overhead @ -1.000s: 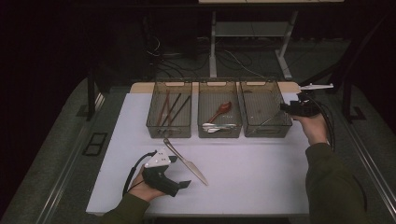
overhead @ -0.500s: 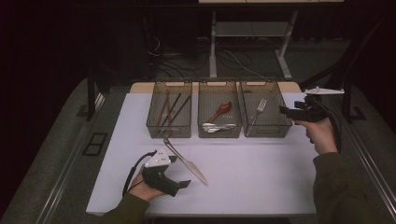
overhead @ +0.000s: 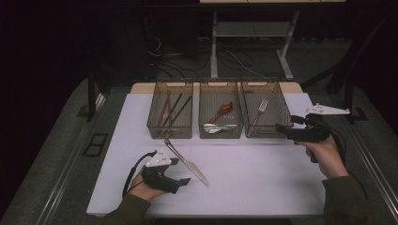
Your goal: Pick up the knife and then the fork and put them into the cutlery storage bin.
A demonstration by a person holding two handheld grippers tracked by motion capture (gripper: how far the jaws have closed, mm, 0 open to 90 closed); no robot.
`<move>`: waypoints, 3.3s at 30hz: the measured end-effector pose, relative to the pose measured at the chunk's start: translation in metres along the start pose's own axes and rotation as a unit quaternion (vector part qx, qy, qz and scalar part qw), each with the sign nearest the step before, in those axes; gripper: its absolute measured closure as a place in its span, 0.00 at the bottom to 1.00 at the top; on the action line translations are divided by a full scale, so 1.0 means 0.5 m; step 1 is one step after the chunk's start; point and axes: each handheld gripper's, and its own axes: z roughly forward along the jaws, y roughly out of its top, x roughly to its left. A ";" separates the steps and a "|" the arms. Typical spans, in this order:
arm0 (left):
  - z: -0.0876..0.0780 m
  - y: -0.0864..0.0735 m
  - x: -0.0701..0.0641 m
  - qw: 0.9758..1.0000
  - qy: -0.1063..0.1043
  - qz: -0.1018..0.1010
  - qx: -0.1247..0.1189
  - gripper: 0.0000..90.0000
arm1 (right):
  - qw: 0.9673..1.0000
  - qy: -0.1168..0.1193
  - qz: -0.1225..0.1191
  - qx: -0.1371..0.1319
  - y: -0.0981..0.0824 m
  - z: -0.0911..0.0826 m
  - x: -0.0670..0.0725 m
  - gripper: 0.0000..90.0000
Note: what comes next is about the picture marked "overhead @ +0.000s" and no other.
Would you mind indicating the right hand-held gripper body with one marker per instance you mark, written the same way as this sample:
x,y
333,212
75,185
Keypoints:
x,y
313,132

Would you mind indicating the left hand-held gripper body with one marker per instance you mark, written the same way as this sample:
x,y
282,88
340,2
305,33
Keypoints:
x,y
158,179

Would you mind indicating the metal knife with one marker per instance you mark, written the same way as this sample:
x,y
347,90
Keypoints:
x,y
187,162

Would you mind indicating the clear brown plastic bin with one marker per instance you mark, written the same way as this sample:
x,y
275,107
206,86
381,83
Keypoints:
x,y
275,100
216,93
184,122

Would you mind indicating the metal fork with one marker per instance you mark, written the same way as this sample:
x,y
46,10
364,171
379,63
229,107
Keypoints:
x,y
263,106

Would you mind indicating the white ceramic spoon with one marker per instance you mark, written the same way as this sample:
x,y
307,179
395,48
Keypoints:
x,y
211,128

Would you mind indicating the black chopstick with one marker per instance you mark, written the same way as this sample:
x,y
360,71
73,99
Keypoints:
x,y
173,109
181,110

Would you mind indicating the brown wooden spoon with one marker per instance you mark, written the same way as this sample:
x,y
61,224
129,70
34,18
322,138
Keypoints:
x,y
226,108

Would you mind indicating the person's left hand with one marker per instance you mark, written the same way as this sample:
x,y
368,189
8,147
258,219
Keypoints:
x,y
142,190

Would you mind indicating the person's right hand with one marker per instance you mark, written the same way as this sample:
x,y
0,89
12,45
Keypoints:
x,y
327,159

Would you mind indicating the black metal stand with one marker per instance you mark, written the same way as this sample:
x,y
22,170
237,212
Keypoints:
x,y
349,93
91,100

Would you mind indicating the grey metal floor rail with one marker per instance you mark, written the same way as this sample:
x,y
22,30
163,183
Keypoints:
x,y
65,173
380,176

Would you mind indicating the grey metal desk frame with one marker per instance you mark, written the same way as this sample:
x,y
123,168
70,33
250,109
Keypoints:
x,y
250,29

